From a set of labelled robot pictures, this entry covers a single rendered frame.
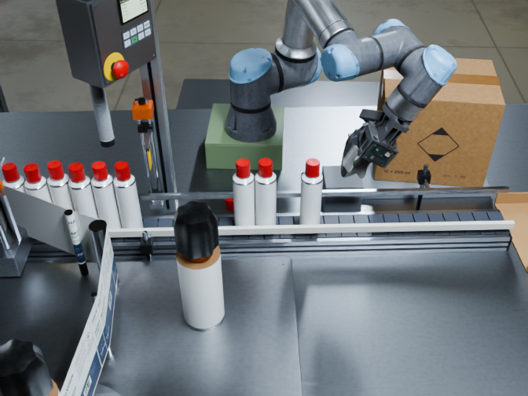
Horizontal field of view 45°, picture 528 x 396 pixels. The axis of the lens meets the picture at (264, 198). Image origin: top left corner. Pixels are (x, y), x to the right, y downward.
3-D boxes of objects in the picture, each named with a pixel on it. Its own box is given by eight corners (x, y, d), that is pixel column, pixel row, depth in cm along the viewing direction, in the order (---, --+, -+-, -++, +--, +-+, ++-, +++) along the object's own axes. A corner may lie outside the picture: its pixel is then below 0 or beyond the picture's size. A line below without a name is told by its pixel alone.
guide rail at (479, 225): (75, 238, 155) (73, 232, 154) (76, 234, 156) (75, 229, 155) (513, 229, 157) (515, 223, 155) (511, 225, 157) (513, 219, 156)
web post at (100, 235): (100, 294, 143) (84, 232, 131) (103, 279, 146) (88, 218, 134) (120, 293, 143) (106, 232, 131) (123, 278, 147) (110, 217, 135)
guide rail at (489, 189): (77, 202, 157) (75, 197, 156) (78, 199, 158) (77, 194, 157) (508, 193, 159) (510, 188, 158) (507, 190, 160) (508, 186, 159)
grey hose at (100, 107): (99, 147, 153) (82, 69, 140) (101, 139, 156) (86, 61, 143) (114, 147, 153) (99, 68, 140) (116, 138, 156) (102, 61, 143)
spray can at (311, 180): (299, 234, 158) (302, 168, 145) (298, 221, 162) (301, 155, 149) (320, 234, 158) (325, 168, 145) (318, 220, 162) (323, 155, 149)
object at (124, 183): (121, 237, 157) (108, 171, 144) (124, 223, 161) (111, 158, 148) (142, 237, 157) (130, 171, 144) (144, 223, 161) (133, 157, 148)
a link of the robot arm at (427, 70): (441, 43, 134) (467, 69, 129) (409, 83, 140) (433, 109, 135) (421, 37, 128) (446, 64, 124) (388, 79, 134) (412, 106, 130)
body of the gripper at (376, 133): (355, 158, 138) (389, 116, 132) (350, 136, 145) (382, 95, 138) (383, 171, 141) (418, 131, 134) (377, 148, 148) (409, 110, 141)
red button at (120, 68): (106, 62, 130) (116, 66, 128) (119, 54, 132) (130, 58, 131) (109, 78, 132) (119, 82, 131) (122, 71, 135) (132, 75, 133)
